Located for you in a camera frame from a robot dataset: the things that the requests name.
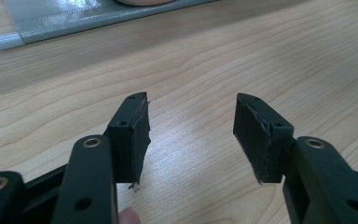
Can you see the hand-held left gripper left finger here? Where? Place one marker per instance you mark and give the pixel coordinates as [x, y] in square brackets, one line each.
[129, 143]

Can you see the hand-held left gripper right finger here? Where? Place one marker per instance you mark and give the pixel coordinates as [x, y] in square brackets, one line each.
[261, 146]

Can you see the metal two-tier shoe rack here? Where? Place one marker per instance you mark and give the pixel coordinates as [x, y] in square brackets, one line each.
[74, 15]

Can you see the pink slipper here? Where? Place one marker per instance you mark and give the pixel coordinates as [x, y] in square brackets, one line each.
[144, 2]

